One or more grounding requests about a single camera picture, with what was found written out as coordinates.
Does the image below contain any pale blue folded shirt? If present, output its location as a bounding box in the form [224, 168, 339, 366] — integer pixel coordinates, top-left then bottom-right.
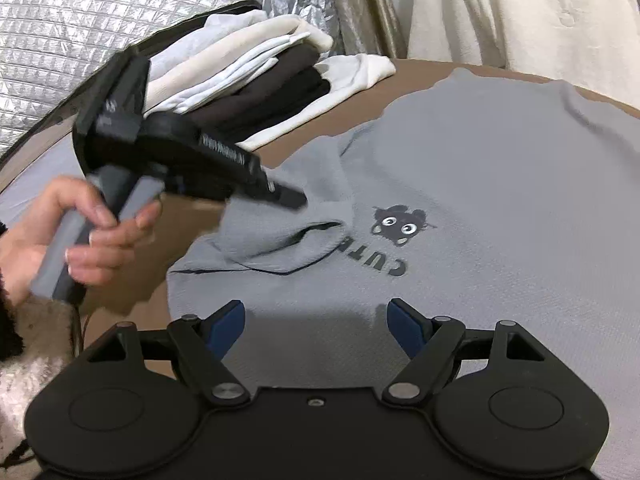
[147, 11, 273, 83]

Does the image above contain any white hanging cloth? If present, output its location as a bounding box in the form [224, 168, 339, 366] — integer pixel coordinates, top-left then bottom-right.
[405, 0, 640, 122]

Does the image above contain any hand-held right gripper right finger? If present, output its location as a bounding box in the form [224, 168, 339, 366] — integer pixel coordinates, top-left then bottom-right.
[382, 298, 548, 407]

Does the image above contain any grey printed shirt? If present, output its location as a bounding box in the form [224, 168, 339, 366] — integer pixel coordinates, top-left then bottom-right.
[166, 67, 640, 480]

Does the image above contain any black folded garment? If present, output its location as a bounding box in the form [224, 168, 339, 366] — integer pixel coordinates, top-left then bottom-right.
[197, 66, 334, 150]

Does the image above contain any beige curtain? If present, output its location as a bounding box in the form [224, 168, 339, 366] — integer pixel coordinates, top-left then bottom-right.
[317, 0, 408, 59]

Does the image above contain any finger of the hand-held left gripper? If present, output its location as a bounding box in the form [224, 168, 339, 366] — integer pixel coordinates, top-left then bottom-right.
[259, 171, 309, 211]

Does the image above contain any white folded shirt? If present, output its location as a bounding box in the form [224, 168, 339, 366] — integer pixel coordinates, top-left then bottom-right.
[172, 54, 281, 114]

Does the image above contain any black cable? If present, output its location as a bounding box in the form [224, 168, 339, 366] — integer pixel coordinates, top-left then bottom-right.
[69, 302, 97, 353]

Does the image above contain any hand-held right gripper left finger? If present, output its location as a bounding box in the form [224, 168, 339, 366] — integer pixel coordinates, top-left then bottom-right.
[87, 299, 251, 407]

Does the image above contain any silver quilted insulation cover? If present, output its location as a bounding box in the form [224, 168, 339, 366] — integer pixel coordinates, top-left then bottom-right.
[0, 0, 328, 158]

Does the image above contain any stack of folded clothes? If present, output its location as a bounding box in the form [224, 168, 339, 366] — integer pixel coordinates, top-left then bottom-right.
[144, 15, 334, 113]

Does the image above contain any fluffy beige blanket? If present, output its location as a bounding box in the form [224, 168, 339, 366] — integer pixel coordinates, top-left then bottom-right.
[0, 294, 83, 466]

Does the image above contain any dark brown folded garment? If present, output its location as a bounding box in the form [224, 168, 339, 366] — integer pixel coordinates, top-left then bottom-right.
[182, 46, 322, 128]

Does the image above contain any person's left hand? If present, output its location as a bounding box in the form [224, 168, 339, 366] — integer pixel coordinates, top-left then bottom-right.
[0, 175, 163, 311]

